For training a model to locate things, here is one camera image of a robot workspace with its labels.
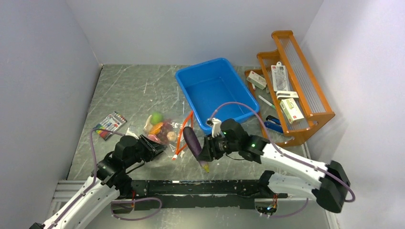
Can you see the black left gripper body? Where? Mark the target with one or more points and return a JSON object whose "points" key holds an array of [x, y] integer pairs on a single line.
{"points": [[145, 150]]}

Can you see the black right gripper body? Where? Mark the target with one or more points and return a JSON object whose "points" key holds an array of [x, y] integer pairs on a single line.
{"points": [[217, 146]]}

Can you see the purple fake eggplant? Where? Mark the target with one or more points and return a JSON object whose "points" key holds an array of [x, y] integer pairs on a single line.
{"points": [[194, 146]]}

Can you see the clear zip bag red seal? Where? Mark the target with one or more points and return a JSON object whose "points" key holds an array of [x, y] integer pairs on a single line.
{"points": [[178, 124]]}

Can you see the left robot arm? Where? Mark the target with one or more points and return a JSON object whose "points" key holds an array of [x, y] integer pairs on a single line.
{"points": [[108, 181]]}

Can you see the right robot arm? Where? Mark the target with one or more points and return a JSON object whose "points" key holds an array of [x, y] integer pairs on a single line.
{"points": [[327, 184]]}

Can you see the pink fake peach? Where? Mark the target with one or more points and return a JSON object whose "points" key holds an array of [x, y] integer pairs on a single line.
{"points": [[154, 138]]}

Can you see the orange fake carrot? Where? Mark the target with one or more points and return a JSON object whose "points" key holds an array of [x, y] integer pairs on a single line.
{"points": [[156, 128]]}

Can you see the red fake grapes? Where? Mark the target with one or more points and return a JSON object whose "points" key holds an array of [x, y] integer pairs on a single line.
{"points": [[165, 129]]}

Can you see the marker pen pack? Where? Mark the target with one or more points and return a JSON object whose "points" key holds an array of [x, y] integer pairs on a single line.
{"points": [[112, 122]]}

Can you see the blue plastic bin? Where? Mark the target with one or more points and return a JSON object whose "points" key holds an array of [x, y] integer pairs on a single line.
{"points": [[215, 88]]}

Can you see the blue stapler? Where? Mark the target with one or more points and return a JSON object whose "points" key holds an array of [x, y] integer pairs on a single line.
{"points": [[273, 124]]}

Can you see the white green pen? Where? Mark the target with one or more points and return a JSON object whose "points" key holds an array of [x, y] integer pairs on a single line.
{"points": [[266, 101]]}

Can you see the white green small box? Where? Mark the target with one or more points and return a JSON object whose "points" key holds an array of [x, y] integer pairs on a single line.
{"points": [[257, 80]]}

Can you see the white flat box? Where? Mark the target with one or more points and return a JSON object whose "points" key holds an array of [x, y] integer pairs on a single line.
{"points": [[280, 95]]}

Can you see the white red large box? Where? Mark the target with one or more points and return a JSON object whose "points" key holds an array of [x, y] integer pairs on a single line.
{"points": [[291, 110]]}

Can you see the orange wooden rack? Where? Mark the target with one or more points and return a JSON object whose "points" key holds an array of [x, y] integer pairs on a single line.
{"points": [[301, 79]]}

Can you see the clear blister pack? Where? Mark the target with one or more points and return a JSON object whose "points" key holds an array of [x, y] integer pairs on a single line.
{"points": [[280, 79]]}

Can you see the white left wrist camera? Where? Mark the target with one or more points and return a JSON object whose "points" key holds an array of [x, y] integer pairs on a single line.
{"points": [[132, 131]]}

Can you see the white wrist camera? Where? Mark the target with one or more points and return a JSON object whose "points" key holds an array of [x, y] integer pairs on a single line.
{"points": [[215, 124], [132, 131]]}

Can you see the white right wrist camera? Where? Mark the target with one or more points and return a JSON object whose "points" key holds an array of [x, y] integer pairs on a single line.
{"points": [[215, 124]]}

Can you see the black aluminium base frame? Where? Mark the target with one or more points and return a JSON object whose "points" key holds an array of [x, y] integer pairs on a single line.
{"points": [[224, 193]]}

